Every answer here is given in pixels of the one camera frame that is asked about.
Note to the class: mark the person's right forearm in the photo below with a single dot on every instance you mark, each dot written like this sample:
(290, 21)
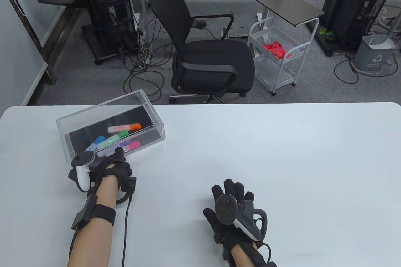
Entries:
(242, 257)

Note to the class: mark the purple highlighter cap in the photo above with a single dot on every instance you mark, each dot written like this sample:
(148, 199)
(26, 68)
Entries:
(124, 143)

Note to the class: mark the black frame post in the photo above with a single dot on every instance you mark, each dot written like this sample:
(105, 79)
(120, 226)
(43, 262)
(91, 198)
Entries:
(25, 26)

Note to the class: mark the clear acrylic drawer box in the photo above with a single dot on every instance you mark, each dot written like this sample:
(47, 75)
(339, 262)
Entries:
(94, 116)

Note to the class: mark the small green plant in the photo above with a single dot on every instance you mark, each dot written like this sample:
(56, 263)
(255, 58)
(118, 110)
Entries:
(325, 33)

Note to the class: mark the black wrist module white label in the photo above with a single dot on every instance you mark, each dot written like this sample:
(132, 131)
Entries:
(86, 212)
(272, 264)

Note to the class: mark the green highlighter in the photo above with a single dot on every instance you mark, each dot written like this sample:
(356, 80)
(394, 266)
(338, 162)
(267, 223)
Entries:
(109, 141)

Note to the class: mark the purple highlighter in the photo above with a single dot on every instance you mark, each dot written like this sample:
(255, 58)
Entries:
(105, 152)

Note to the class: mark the grey left hand controller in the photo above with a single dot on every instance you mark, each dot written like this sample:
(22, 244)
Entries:
(83, 170)

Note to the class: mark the black computer tower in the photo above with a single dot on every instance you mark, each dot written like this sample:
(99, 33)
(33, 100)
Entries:
(106, 16)

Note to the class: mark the dark side table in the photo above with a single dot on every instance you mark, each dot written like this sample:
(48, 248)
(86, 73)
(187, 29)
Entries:
(288, 5)

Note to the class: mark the black equipment rack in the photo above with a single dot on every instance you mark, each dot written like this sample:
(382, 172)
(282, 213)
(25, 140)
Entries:
(347, 7)

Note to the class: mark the black office chair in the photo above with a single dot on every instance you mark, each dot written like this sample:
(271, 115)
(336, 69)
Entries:
(216, 57)

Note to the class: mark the white rolling cart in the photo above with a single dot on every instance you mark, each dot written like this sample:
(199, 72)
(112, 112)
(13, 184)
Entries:
(282, 69)

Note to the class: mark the blue highlighter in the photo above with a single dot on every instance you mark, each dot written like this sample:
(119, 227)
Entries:
(91, 146)

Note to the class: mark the person's right hand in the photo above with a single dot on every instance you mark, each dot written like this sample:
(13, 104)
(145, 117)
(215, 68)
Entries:
(225, 235)

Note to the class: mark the orange highlighter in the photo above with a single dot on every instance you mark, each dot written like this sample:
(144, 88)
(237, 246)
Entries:
(119, 128)

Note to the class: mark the person's left hand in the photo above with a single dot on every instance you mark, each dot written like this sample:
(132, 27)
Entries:
(112, 166)

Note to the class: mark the red cloth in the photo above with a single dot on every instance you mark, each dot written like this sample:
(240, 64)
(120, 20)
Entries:
(275, 49)

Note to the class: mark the orange highlighter cap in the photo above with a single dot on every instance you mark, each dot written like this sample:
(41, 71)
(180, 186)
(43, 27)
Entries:
(135, 126)

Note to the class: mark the grey trash bin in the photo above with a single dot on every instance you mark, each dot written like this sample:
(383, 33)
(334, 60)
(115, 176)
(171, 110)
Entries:
(374, 55)

